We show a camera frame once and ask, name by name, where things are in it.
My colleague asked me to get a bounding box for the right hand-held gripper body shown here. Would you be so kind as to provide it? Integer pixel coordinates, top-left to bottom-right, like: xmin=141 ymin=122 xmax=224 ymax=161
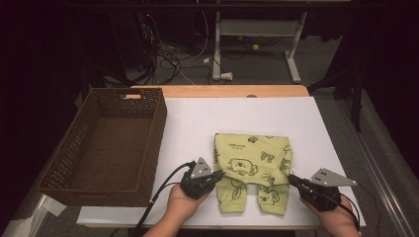
xmin=297 ymin=167 xmax=358 ymax=212

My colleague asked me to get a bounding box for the black cable tangle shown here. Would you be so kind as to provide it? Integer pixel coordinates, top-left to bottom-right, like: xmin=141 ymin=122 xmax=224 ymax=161
xmin=139 ymin=18 xmax=215 ymax=87

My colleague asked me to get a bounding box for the person's right hand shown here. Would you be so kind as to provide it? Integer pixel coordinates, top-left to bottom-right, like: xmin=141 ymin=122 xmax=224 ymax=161
xmin=299 ymin=196 xmax=361 ymax=233

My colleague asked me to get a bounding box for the white cable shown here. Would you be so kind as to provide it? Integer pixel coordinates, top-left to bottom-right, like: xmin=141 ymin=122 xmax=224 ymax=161
xmin=179 ymin=11 xmax=210 ymax=62

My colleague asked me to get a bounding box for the white metal desk frame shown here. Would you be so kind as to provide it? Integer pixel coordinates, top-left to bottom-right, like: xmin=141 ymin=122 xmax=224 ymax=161
xmin=211 ymin=11 xmax=309 ymax=84

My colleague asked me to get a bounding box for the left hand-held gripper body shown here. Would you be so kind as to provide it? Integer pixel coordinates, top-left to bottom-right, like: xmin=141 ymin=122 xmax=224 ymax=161
xmin=179 ymin=157 xmax=215 ymax=200

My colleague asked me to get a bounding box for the black floor stand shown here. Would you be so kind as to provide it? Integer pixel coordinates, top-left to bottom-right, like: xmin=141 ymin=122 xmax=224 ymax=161
xmin=307 ymin=62 xmax=365 ymax=132

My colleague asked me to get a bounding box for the white table mat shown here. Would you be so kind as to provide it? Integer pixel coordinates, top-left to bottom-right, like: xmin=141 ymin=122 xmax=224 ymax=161
xmin=76 ymin=96 xmax=367 ymax=228

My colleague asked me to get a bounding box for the right hand-held gripper black cable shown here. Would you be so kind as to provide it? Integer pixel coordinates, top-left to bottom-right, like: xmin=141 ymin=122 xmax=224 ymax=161
xmin=338 ymin=197 xmax=361 ymax=229

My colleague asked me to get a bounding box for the brown woven basket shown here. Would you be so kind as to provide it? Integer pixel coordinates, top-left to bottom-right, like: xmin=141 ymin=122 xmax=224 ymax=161
xmin=38 ymin=87 xmax=168 ymax=208

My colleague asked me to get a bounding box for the green printed baby romper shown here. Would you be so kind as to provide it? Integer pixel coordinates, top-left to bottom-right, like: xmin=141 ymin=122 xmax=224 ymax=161
xmin=212 ymin=132 xmax=293 ymax=216

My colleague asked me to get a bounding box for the person's left hand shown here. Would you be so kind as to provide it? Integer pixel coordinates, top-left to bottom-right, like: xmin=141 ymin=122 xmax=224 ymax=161
xmin=166 ymin=184 xmax=211 ymax=226

